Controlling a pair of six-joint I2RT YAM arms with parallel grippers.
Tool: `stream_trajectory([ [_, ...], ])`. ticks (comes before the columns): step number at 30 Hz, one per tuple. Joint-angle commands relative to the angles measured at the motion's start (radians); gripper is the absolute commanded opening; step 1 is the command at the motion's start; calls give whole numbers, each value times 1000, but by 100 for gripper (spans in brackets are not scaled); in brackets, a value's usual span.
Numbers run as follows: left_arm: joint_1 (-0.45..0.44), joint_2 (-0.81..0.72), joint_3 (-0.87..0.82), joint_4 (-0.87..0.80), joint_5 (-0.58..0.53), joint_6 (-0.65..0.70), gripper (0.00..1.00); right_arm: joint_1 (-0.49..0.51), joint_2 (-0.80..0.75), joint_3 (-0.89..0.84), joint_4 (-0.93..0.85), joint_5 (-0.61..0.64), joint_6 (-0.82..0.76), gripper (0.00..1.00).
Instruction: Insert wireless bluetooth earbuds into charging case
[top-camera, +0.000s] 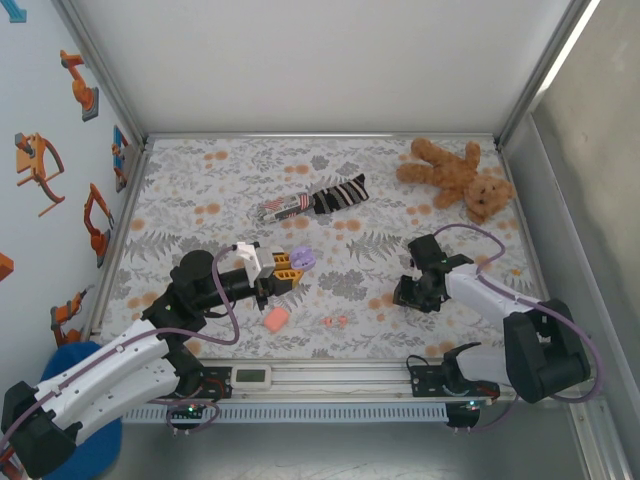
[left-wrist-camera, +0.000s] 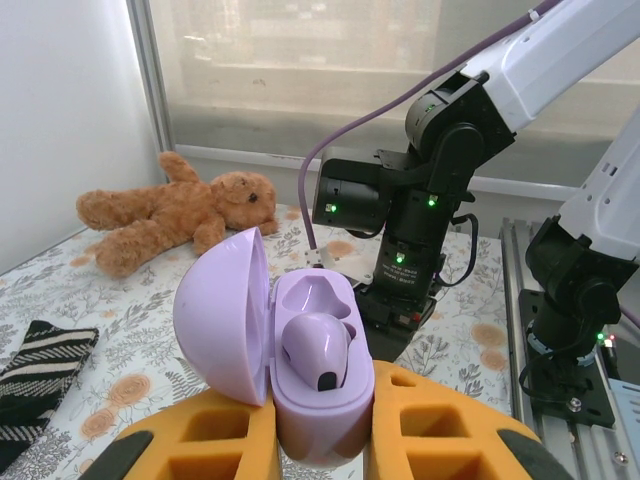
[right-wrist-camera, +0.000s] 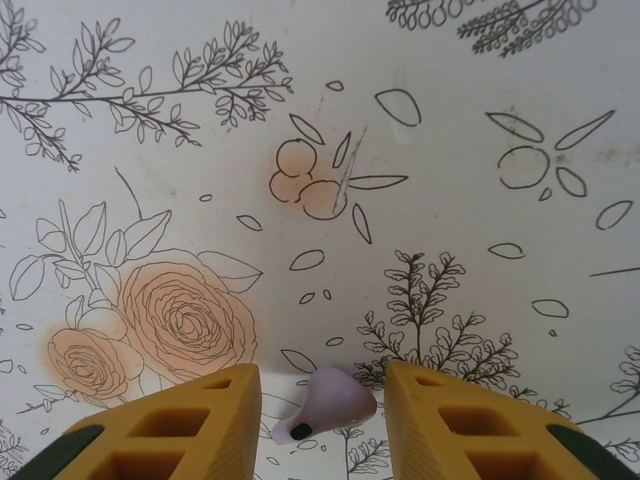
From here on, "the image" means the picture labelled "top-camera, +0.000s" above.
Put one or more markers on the lavender earbud charging case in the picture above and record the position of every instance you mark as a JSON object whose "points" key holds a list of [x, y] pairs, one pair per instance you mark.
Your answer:
{"points": [[302, 257]]}

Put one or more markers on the pink earbud charging case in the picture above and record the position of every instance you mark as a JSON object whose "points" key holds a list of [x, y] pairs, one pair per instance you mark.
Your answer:
{"points": [[276, 321]]}

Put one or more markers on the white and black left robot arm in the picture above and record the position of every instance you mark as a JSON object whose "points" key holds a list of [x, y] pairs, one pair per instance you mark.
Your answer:
{"points": [[100, 370]]}

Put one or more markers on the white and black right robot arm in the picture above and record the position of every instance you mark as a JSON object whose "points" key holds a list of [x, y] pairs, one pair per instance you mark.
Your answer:
{"points": [[480, 295]]}

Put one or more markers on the rolled flag print packet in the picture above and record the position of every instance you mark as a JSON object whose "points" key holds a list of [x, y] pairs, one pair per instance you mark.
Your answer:
{"points": [[285, 207]]}

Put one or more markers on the black white striped sock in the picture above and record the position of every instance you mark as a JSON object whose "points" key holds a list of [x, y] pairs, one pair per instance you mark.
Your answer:
{"points": [[340, 195]]}

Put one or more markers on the white digital timer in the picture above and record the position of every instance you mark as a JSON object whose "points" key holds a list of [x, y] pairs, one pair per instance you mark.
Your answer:
{"points": [[251, 377]]}

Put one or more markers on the brown teddy bear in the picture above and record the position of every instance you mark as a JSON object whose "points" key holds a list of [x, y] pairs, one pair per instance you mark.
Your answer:
{"points": [[450, 175]]}

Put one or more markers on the floral table cloth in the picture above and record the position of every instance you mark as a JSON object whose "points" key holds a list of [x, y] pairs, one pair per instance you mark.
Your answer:
{"points": [[200, 175]]}

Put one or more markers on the green-lit circuit board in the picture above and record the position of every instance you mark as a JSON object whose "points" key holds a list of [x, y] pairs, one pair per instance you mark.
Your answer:
{"points": [[467, 405], [190, 410]]}

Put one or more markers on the blue orange machine sticker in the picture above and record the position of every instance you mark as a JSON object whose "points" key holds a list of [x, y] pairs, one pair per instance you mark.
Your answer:
{"points": [[119, 150]]}

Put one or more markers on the blue cap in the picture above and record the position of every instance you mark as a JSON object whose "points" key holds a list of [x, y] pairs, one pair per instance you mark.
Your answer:
{"points": [[105, 450]]}

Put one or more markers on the orange block sticker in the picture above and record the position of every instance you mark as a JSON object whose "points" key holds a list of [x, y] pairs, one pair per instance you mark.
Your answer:
{"points": [[5, 267]]}

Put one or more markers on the orange grey gripper sticker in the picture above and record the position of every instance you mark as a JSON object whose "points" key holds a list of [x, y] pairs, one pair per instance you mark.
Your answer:
{"points": [[30, 160]]}

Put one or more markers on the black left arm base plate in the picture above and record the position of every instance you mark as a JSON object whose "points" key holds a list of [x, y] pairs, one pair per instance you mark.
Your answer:
{"points": [[215, 375]]}

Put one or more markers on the aluminium frame side rail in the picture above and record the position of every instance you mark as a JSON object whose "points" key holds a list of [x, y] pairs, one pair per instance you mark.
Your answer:
{"points": [[116, 240], [522, 200]]}

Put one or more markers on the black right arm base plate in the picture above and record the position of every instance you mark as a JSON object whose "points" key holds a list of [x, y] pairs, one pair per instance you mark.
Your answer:
{"points": [[425, 382]]}

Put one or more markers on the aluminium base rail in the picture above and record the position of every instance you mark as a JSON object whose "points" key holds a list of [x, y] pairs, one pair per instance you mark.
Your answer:
{"points": [[325, 380]]}

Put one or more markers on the aluminium frame cross bar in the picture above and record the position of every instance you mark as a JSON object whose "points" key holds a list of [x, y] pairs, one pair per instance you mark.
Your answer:
{"points": [[320, 135]]}

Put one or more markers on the aluminium frame post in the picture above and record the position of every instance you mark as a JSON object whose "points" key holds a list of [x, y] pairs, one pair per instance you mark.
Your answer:
{"points": [[100, 75], [545, 70]]}

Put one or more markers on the orange grey frame sticker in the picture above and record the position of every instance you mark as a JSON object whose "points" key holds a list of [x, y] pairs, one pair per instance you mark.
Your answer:
{"points": [[6, 457]]}

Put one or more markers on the blue wall sticker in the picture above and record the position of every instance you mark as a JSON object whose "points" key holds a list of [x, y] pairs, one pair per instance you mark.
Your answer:
{"points": [[17, 15]]}

